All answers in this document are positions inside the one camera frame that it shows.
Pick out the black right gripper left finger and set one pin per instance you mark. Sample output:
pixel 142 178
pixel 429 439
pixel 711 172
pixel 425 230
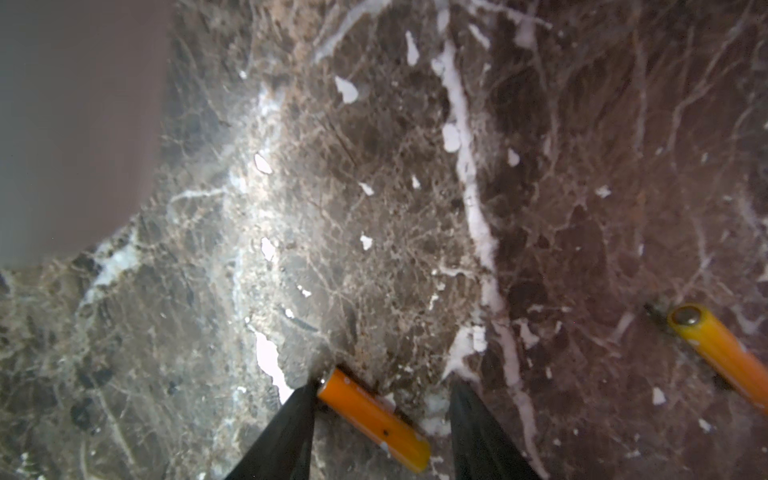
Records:
pixel 283 449

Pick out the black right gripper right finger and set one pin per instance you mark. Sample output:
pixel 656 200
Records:
pixel 481 448

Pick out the orange battery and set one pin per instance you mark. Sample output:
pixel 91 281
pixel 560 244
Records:
pixel 722 350
pixel 358 406

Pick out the white remote control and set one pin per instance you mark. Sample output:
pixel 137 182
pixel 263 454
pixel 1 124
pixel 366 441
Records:
pixel 82 84

